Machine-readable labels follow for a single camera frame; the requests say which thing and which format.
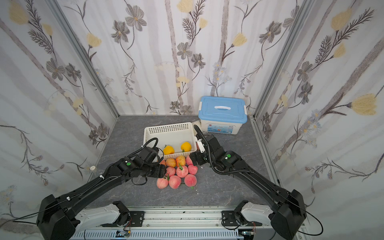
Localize pink peach with leaf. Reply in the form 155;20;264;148
176;166;189;178

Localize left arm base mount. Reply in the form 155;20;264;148
102;211;145;227

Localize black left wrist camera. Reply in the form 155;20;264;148
139;147;160;164

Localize white perforated plastic basket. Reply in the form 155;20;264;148
143;122;198;159

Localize clear bag of white material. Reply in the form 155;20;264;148
192;120;202;129

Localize yellow peach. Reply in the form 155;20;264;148
181;142;192;153

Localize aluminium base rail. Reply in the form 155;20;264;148
72;204;283;240

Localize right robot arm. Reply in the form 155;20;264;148
190;135;307;240

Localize orange wrinkled peach right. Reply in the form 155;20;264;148
176;156;186;167

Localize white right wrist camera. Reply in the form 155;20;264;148
195;136;206;153

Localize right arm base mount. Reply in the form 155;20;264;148
221;211;263;230

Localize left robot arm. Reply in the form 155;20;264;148
36;147;166;240

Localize pink peach upper row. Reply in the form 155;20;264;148
186;156;194;166

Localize orange wrinkled peach middle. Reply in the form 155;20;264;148
166;158;177;168

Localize blue lidded storage box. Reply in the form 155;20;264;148
198;96;248;135

